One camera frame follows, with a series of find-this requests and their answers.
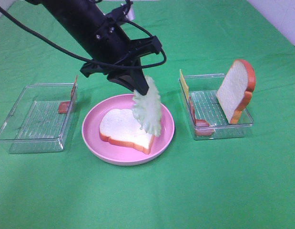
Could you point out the toy bread slice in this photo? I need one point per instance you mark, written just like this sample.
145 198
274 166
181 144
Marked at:
236 90
119 127

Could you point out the green tablecloth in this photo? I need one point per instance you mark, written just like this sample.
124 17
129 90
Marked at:
240 183

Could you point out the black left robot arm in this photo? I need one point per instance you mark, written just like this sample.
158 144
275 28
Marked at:
69 13

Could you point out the left clear plastic container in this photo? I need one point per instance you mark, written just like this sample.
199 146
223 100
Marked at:
34 125

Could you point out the clear plastic container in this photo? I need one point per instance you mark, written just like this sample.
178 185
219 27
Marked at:
34 125
202 89

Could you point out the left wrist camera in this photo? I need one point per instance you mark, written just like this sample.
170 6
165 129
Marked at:
128 11

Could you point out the pink round plate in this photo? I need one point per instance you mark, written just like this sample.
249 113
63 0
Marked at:
119 155

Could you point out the toy bacon strip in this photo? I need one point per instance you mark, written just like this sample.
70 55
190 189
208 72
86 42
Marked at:
199 122
64 106

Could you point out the right clear plastic container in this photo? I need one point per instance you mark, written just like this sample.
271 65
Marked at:
202 89

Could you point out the toy lettuce leaf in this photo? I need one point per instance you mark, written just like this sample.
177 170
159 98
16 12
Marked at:
147 109

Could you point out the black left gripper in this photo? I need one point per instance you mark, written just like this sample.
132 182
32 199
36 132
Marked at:
115 54

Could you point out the yellow toy cheese slice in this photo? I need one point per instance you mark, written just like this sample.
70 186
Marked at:
184 85

